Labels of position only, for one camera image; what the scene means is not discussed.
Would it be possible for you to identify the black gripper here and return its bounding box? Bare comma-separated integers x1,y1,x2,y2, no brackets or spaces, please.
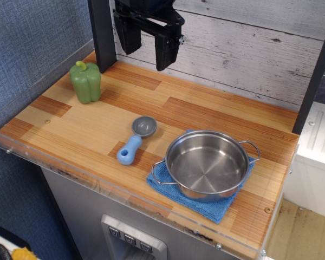
113,1,185,72

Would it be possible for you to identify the yellow object at corner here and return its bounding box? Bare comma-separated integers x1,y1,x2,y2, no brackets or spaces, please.
11,248,37,260

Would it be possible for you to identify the silver toy fridge cabinet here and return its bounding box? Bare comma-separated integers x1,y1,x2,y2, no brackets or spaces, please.
42,168,235,259

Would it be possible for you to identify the stainless steel sauce pot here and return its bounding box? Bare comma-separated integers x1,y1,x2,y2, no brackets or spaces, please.
151,130,259,203

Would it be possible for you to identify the grey blue toy scoop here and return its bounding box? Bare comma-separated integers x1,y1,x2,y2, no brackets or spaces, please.
116,116,158,165

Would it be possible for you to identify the green toy bell pepper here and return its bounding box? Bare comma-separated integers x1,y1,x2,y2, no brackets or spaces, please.
69,61,101,104

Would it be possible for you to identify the black right vertical post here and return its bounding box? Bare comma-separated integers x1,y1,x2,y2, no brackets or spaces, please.
292,40,325,134

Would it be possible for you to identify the black left vertical post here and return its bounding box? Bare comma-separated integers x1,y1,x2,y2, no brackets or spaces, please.
88,0,117,73

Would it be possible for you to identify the black vertical post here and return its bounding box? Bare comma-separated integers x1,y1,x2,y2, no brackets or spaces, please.
292,40,325,134
88,0,117,73

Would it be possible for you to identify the clear acrylic edge guard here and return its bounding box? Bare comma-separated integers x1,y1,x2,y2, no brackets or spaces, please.
0,42,297,259

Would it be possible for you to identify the white side unit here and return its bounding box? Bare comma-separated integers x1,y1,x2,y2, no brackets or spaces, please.
283,102,325,216

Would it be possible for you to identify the silver dispenser button panel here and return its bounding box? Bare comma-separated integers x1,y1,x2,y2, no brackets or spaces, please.
101,214,168,259

